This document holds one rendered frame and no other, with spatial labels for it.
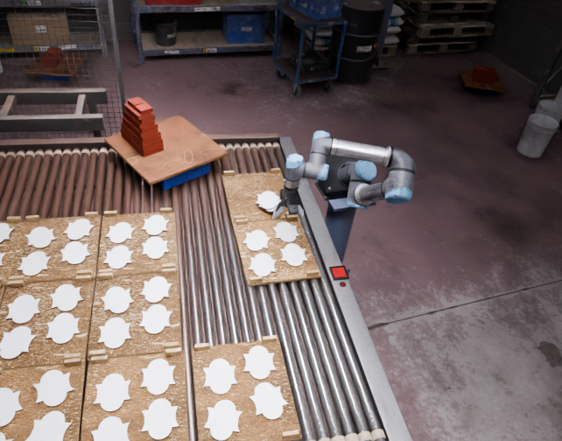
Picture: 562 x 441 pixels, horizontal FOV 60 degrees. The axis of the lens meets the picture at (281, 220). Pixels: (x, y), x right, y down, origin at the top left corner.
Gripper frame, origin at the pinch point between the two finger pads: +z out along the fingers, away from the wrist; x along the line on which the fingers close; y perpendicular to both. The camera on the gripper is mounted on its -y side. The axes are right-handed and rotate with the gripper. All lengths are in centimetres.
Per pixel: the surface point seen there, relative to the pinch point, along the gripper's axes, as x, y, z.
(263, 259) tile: 15.7, -17.4, 8.1
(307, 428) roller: 16, -98, 10
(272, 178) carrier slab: -3.1, 45.1, 9.0
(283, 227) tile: 1.0, 2.8, 8.1
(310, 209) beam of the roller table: -18.3, 18.4, 11.1
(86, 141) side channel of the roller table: 100, 91, 8
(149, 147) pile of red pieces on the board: 64, 60, -6
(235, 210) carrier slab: 22.8, 20.3, 9.0
